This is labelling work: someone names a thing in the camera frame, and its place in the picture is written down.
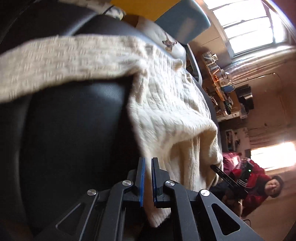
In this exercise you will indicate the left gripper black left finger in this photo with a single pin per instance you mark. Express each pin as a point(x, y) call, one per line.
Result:
point(141, 180)

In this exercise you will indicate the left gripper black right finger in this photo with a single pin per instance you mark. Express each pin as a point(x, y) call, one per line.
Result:
point(198, 215)

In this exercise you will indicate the black leather ottoman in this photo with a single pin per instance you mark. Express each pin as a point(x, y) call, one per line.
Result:
point(64, 153)

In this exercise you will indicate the blue round container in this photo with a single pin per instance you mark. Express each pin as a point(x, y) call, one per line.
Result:
point(228, 88)

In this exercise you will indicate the wooden side table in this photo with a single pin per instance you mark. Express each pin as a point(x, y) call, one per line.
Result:
point(226, 106)

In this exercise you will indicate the white deer print pillow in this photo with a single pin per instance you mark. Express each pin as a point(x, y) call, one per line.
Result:
point(162, 38)

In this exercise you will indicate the blue triangle patterned pillow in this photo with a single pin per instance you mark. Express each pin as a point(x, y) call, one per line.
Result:
point(100, 7)

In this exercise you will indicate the grey yellow blue sofa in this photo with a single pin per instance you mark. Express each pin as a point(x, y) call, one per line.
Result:
point(183, 20)

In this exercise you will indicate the patterned window curtain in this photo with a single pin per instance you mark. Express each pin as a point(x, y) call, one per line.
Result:
point(258, 63)

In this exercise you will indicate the cream knitted sweater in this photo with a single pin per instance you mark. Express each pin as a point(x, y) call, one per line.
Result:
point(170, 117)

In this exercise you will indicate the person in red jacket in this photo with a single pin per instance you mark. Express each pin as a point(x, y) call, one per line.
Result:
point(260, 186)

